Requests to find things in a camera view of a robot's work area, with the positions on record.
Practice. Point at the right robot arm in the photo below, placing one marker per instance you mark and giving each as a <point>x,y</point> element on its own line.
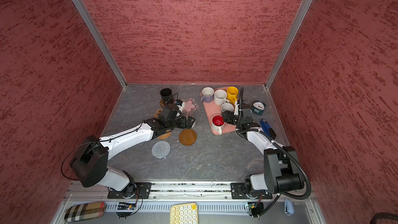
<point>282,173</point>

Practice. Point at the blue mug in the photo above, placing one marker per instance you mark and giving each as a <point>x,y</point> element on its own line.
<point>227,107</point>

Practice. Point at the white mug back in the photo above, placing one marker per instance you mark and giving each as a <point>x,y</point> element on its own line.
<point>220,97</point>

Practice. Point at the black mug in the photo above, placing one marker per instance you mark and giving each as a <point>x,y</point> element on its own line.
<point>166,96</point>

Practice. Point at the paw print cork coaster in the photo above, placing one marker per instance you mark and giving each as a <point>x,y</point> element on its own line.
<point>158,113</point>

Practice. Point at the black cable corner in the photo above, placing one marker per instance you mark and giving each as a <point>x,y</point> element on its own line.
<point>381,216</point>

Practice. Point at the yellow mug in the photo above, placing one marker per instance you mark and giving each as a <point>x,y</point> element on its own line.
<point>232,94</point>

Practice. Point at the yellow keypad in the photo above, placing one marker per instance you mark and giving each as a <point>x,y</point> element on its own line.
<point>185,213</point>

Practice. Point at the pink tray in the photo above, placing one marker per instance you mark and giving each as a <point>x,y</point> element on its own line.
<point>212,109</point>

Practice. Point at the plaid glasses case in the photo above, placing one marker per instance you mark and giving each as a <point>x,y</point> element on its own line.
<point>85,211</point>

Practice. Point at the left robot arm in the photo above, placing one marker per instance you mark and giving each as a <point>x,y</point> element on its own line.
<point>90,160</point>

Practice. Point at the red inside white mug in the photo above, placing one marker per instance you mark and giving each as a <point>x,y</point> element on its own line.
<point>217,124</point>

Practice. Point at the purple mug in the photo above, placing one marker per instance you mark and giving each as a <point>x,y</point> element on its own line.
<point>207,95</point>

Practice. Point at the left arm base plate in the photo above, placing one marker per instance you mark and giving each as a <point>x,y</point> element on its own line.
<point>140,190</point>

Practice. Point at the grey round coaster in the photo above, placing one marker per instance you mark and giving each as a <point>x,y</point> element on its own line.
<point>161,149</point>

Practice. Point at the pink flower coaster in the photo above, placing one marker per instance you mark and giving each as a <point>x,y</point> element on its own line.
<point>190,106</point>

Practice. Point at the brown wooden round coaster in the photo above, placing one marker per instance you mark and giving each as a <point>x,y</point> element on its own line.
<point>187,137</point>

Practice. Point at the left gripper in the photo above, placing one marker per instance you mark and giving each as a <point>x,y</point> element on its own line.
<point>189,125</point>

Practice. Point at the blue stapler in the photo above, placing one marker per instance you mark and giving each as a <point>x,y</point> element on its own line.
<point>267,129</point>

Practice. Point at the dark glossy brown coaster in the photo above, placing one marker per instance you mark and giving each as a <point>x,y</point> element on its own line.
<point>162,103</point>

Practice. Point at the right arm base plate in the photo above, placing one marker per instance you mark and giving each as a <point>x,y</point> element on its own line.
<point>242,191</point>

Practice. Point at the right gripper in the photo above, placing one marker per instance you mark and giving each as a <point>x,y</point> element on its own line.
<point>229,115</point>

